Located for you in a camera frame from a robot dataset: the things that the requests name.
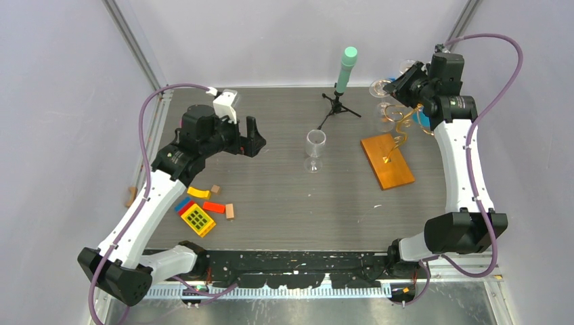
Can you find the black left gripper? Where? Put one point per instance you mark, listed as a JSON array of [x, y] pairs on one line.
[[251, 143]]

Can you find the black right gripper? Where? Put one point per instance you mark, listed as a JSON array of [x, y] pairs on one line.
[[398, 88]]

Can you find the clear wine glass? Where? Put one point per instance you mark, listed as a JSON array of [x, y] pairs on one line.
[[405, 65], [314, 148], [384, 114]]

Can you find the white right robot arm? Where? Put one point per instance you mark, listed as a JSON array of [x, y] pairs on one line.
[[470, 223]]

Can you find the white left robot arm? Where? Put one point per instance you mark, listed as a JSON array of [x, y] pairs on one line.
[[119, 266]]

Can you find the blue plastic wine glass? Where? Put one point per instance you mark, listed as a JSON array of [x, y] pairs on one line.
[[423, 122]]

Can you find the orange wooden rack base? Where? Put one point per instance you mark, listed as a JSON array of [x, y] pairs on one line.
[[387, 162]]

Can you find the mint green microphone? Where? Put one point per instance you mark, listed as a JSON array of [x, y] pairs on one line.
[[348, 61]]

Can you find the small tan cube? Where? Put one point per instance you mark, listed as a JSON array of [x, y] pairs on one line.
[[215, 189]]

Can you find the black mini tripod stand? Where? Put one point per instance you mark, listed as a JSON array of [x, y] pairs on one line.
[[336, 107]]

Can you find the tan wooden block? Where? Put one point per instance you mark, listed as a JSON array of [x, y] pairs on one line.
[[229, 212]]

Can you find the yellow curved block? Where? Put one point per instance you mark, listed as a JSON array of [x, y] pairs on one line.
[[196, 193]]

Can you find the orange flat block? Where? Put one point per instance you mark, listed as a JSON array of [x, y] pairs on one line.
[[214, 207]]

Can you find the red flat block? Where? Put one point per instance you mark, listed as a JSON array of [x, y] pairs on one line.
[[187, 207]]

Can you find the blue flat block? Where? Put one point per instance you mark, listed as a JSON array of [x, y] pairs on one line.
[[182, 204]]

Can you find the yellow green window block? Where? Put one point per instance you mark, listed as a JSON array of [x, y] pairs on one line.
[[198, 220]]

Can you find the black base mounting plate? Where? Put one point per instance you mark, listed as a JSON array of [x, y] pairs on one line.
[[302, 269]]

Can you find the wooden block off table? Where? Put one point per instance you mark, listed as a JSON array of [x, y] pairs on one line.
[[132, 195]]

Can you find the gold wire glass rack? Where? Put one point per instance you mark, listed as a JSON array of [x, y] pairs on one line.
[[399, 132]]

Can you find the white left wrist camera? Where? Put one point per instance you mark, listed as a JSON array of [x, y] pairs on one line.
[[224, 102]]

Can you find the slotted cable duct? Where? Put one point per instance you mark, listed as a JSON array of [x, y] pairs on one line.
[[179, 291]]

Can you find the aluminium frame rail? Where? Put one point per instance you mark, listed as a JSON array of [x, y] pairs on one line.
[[442, 269]]

